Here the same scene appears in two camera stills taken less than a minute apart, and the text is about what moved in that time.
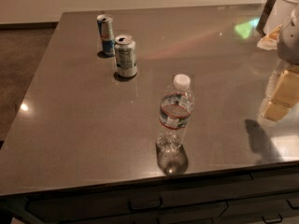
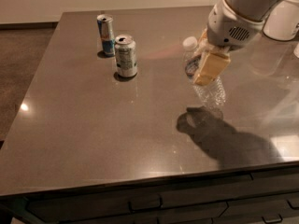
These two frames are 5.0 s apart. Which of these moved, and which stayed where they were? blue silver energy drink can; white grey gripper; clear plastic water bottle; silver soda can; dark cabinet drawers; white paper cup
Moved: white grey gripper; clear plastic water bottle
Stayed: blue silver energy drink can; silver soda can; white paper cup; dark cabinet drawers
